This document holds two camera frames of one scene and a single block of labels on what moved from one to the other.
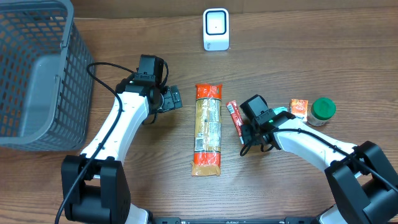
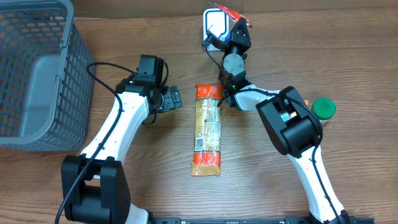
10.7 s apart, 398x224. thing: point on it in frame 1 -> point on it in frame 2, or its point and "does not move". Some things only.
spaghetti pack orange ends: x=206 y=160 does not move
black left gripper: x=173 y=98 does not move
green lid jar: x=321 y=110 does not move
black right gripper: x=247 y=140 -> x=238 y=38
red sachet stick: x=234 y=111 -> x=231 y=14
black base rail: x=287 y=220 does not move
